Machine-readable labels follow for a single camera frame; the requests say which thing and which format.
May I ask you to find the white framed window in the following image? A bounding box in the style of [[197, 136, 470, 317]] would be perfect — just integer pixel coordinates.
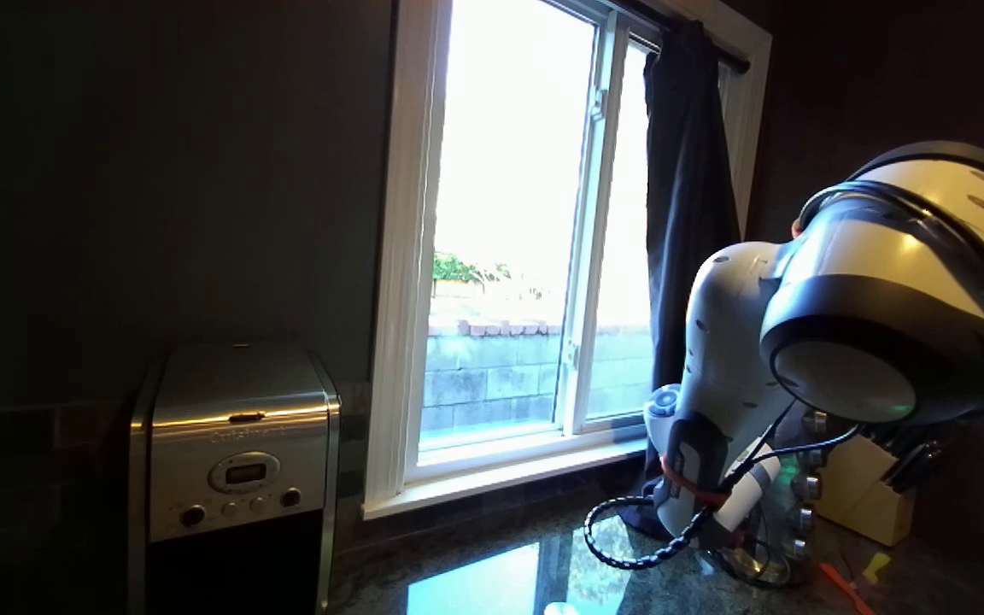
[[357, 0, 775, 522]]

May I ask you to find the dark blue curtain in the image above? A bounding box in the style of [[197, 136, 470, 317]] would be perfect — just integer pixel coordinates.
[[615, 18, 745, 538]]

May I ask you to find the silver coffee maker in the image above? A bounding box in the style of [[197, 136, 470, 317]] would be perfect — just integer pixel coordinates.
[[126, 338, 344, 615]]

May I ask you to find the black curtain rod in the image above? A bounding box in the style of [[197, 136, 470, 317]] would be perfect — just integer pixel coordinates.
[[610, 0, 753, 76]]

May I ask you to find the yellow plastic piece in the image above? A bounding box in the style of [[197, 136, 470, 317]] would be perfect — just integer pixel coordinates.
[[857, 550, 895, 587]]

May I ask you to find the black braided cable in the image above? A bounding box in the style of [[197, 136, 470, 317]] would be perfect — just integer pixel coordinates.
[[581, 419, 865, 573]]

